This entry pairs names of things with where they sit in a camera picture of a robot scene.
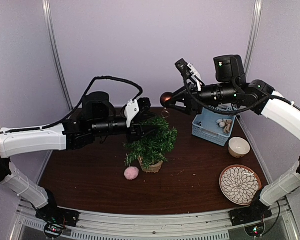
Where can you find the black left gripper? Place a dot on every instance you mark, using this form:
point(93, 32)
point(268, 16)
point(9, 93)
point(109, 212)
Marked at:
point(139, 134)

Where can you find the pink pompom ornament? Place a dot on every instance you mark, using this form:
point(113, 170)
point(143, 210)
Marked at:
point(131, 172)

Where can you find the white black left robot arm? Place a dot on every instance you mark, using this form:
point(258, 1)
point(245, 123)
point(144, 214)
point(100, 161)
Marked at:
point(97, 119)

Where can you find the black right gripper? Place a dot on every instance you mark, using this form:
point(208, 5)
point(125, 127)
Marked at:
point(184, 96)

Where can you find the brown shiny ball ornament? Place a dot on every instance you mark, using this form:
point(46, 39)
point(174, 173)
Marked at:
point(163, 100)

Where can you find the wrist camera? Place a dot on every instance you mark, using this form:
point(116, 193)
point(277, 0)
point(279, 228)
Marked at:
point(188, 71)
point(134, 107)

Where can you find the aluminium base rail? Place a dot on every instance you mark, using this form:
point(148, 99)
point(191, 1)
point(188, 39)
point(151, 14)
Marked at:
point(211, 225)

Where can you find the circuit board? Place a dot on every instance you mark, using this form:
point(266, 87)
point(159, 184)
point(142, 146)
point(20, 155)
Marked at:
point(53, 230)
point(254, 230)

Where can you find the right aluminium corner post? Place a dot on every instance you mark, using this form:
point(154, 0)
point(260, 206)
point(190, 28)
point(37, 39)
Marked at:
point(254, 31)

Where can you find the white cotton boll ornament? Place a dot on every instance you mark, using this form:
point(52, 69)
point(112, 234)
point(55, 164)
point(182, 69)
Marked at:
point(221, 122)

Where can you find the left circuit board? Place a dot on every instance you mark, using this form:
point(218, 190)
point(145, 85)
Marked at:
point(53, 230)

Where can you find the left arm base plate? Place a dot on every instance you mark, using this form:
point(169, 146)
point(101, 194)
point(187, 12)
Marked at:
point(58, 216)

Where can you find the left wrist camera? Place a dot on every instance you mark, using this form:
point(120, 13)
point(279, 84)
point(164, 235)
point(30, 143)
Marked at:
point(134, 107)

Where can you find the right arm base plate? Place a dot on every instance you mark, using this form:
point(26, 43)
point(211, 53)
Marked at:
point(250, 214)

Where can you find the burlap tree pot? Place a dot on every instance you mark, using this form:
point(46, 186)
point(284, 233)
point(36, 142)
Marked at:
point(154, 168)

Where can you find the floral patterned plate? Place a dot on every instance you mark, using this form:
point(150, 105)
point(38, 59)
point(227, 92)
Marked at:
point(239, 184)

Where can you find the aluminium corner post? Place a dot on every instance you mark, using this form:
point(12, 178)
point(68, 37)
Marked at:
point(56, 57)
point(254, 31)

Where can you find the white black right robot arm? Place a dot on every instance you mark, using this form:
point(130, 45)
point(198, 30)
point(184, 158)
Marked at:
point(257, 96)

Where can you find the left aluminium corner post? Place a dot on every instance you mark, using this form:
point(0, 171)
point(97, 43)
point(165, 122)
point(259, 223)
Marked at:
point(56, 57)

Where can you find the right circuit board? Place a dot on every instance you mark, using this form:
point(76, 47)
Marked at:
point(254, 230)

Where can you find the white ceramic bowl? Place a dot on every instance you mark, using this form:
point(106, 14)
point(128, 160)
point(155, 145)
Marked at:
point(238, 147)

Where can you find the small green christmas tree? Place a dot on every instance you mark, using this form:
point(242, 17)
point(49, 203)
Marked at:
point(153, 147)

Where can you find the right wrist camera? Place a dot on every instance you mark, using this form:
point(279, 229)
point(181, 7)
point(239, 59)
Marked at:
point(188, 71)

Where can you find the light blue plastic basket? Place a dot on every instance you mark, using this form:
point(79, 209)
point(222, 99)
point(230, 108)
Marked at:
point(210, 130)

